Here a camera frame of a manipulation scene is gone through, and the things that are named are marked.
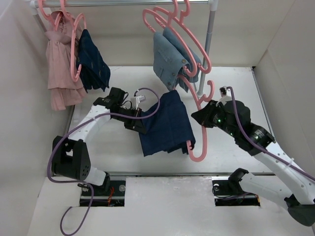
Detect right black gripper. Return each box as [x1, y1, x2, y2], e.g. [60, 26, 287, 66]
[191, 98, 239, 138]

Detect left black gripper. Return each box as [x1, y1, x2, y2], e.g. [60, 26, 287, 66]
[113, 107, 146, 134]

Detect dark blue denim trousers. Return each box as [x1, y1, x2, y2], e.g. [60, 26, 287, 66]
[139, 90, 196, 156]

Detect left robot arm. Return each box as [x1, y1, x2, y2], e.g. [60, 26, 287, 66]
[47, 88, 146, 195]

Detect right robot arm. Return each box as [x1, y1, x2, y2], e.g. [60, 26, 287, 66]
[191, 100, 315, 226]

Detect dark denim garment on hanger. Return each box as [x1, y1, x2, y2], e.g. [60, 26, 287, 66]
[76, 29, 111, 92]

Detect pink hanger left light jeans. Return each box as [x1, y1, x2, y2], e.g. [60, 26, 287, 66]
[142, 0, 199, 78]

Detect pink hanger light jeans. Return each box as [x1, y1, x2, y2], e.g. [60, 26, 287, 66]
[142, 0, 199, 78]
[153, 0, 212, 74]

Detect pink hanger with dress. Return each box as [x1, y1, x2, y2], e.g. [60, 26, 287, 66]
[37, 0, 63, 32]

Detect pink hanger right light jeans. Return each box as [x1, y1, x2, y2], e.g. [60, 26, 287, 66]
[153, 0, 212, 74]

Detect pink pleated dress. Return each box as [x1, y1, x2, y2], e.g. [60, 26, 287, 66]
[45, 16, 86, 111]

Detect light blue jeans left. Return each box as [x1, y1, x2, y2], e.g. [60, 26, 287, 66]
[153, 31, 186, 90]

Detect light blue jeans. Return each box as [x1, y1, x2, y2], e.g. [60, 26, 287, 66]
[153, 31, 186, 90]
[162, 27, 201, 92]

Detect light blue jeans right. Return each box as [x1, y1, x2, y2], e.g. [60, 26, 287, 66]
[162, 27, 201, 92]

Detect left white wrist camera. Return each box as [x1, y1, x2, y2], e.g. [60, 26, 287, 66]
[130, 95, 146, 109]

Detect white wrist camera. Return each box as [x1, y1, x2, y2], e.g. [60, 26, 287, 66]
[216, 86, 232, 107]
[130, 95, 146, 109]

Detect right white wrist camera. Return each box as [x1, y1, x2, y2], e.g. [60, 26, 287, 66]
[216, 86, 232, 107]

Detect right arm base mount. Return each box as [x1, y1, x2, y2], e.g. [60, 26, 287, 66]
[212, 176, 260, 207]

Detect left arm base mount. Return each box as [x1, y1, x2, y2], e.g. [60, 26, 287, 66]
[77, 176, 126, 207]

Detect white clothes rack frame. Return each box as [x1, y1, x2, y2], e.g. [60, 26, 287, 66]
[26, 0, 218, 110]

